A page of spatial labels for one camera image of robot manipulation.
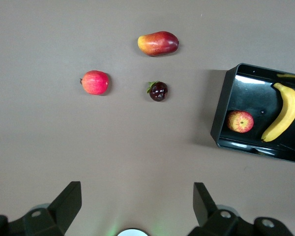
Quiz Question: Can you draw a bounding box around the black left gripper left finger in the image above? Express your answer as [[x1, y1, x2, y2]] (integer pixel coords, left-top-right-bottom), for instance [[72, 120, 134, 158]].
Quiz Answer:
[[0, 181, 82, 236]]

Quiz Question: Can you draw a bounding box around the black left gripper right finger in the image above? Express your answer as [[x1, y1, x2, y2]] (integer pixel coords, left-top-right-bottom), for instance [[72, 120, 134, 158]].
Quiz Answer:
[[188, 182, 295, 236]]

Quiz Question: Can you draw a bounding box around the red yellow apple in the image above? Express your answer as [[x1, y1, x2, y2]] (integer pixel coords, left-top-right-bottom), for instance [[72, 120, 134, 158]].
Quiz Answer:
[[226, 110, 255, 134]]

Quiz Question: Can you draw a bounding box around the black plastic box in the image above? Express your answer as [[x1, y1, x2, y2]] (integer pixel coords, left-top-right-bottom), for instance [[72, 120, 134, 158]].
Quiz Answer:
[[210, 62, 295, 165]]

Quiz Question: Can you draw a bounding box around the yellow banana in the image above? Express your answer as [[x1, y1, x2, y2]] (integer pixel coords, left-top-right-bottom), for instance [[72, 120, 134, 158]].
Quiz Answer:
[[261, 82, 295, 143]]

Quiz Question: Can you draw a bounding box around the white round lamp rim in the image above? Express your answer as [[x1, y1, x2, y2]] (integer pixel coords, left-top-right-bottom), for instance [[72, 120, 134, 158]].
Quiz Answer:
[[117, 228, 149, 236]]

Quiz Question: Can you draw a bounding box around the dark purple mangosteen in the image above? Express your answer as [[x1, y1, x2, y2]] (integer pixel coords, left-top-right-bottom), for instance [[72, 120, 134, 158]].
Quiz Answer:
[[146, 81, 169, 102]]

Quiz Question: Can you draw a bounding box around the red apple upper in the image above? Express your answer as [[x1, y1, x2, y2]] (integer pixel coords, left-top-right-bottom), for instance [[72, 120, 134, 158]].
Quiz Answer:
[[79, 70, 110, 96]]

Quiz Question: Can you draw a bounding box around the red yellow mango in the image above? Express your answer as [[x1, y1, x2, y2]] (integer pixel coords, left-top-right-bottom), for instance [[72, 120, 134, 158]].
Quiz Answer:
[[137, 30, 180, 57]]

